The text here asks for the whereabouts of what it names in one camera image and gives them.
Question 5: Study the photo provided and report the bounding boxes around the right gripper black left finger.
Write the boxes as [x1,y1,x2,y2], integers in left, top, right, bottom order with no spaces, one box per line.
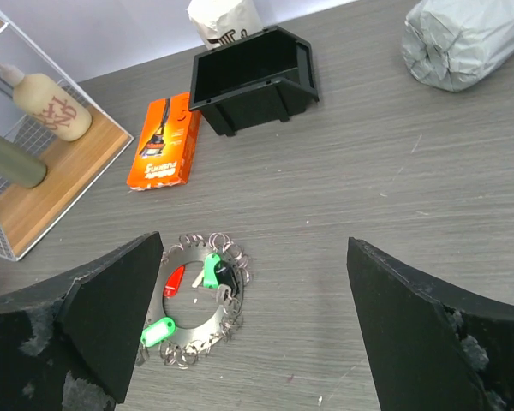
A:
[0,232,163,410]

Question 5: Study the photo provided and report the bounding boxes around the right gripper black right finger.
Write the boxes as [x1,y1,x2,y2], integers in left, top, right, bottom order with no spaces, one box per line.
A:
[347,238,514,410]

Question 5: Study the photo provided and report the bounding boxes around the olive green cylinder bottle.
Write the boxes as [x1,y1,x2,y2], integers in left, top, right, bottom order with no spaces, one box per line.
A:
[0,135,47,188]

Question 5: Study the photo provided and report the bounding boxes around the orange razor box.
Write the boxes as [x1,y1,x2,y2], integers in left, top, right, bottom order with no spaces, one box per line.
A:
[127,92,201,191]

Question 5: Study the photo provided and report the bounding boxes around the grey wrapped paper bundle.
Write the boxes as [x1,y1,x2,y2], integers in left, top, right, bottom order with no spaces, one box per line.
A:
[401,1,514,92]

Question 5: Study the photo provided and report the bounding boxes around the black plastic storage bin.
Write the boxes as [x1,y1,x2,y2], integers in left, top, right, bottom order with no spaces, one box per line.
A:
[189,26,320,136]

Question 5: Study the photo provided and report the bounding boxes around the white toilet paper roll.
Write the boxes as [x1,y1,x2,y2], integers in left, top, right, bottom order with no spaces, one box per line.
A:
[187,0,264,50]

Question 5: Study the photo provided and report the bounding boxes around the white wire wooden shelf rack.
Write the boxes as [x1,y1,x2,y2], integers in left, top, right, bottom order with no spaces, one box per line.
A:
[0,10,134,261]

